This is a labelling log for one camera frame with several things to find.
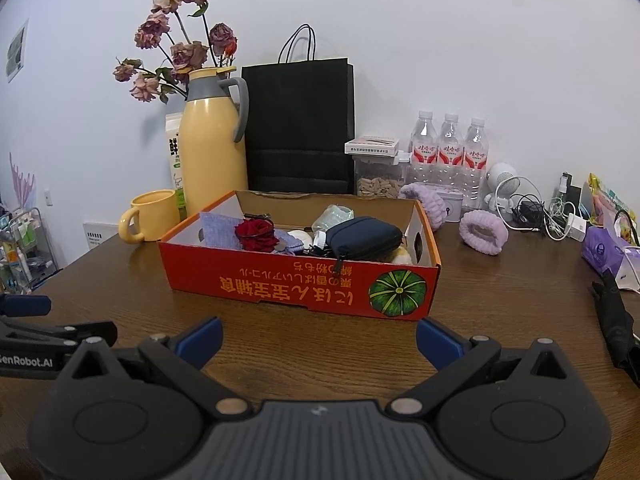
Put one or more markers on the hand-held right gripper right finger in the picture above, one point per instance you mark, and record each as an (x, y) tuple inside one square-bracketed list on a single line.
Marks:
[(437, 342)]

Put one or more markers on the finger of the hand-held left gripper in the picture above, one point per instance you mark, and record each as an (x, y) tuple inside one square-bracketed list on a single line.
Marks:
[(25, 306), (90, 334)]

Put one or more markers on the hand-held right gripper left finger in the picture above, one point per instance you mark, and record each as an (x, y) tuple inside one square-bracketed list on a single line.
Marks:
[(202, 340)]

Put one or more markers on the white and yellow plush toy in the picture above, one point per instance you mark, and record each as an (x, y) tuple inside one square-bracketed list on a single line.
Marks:
[(402, 256)]

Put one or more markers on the red cardboard box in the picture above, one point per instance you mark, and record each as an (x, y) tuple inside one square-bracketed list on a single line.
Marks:
[(300, 287)]

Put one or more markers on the purple woven pouch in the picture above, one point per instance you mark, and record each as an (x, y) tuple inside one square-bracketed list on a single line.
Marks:
[(217, 227)]

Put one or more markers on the red fabric rose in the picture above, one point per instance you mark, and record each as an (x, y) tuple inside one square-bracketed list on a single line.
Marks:
[(255, 235)]

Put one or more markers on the dark blue zip pouch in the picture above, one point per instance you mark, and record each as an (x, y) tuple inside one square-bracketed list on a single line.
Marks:
[(362, 240)]

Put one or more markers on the clear bundle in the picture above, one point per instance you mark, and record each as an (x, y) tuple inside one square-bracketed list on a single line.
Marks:
[(332, 217)]

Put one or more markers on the purple fluffy headband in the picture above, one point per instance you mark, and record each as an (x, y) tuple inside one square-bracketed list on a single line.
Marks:
[(472, 240), (425, 200)]

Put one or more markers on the yellow mug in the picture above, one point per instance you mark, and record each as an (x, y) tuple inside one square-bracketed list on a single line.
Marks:
[(152, 215)]

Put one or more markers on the small white tin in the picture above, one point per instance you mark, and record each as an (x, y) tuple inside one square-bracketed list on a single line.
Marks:
[(447, 205)]

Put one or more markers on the clear snack jar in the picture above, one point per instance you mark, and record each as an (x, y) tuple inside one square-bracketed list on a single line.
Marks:
[(380, 180)]

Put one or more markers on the small white fan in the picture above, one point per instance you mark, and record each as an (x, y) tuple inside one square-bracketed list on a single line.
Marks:
[(500, 180)]

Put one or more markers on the white charger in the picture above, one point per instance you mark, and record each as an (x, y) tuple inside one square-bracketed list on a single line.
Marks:
[(576, 227)]

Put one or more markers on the black folded umbrella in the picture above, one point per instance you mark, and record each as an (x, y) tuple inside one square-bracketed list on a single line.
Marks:
[(620, 330)]

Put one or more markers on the yellow thermos jug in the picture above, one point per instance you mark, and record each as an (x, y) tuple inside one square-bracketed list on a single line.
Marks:
[(212, 155)]

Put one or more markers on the water bottle red label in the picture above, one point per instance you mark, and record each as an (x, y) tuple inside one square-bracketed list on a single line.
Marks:
[(424, 150), (476, 160), (450, 152)]

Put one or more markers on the white milk carton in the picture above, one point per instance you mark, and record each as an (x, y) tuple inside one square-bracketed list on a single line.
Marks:
[(174, 155)]

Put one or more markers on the purple tissue packet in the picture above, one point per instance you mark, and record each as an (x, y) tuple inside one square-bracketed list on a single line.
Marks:
[(602, 250)]

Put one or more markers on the small black device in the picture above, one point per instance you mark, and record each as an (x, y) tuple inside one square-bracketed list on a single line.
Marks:
[(567, 192)]

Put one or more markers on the flat white box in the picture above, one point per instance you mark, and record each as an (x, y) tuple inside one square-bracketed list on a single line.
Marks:
[(372, 146)]

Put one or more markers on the colourful snack packet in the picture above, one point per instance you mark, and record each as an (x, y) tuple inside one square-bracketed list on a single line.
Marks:
[(607, 200)]

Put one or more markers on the black paper bag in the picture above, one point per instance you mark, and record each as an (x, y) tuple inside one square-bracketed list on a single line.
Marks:
[(300, 125)]

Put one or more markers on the dried rose bouquet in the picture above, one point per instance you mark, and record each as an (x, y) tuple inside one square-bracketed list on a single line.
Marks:
[(172, 55)]

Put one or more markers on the white wall switch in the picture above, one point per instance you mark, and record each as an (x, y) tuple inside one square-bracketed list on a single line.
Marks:
[(48, 197)]

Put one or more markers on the wall poster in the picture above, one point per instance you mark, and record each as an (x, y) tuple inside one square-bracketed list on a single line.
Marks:
[(16, 52)]

